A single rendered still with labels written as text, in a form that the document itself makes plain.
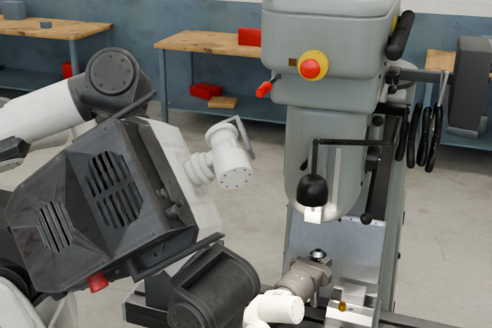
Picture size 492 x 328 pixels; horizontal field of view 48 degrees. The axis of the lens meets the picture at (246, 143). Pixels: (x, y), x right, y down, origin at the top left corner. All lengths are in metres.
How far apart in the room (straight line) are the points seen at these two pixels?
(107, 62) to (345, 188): 0.66
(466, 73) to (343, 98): 0.42
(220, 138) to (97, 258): 0.31
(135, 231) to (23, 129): 0.34
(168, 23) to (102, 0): 0.84
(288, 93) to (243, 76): 4.77
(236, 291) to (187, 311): 0.09
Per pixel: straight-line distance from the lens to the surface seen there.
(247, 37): 5.28
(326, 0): 1.11
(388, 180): 1.83
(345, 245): 1.92
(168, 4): 6.19
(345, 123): 1.29
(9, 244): 1.11
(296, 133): 1.32
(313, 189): 1.22
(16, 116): 1.09
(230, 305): 0.97
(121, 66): 1.01
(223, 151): 0.98
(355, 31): 1.10
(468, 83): 1.54
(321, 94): 1.24
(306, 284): 1.46
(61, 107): 1.07
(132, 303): 1.78
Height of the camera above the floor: 2.04
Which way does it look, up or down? 23 degrees down
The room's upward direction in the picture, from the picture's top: 1 degrees clockwise
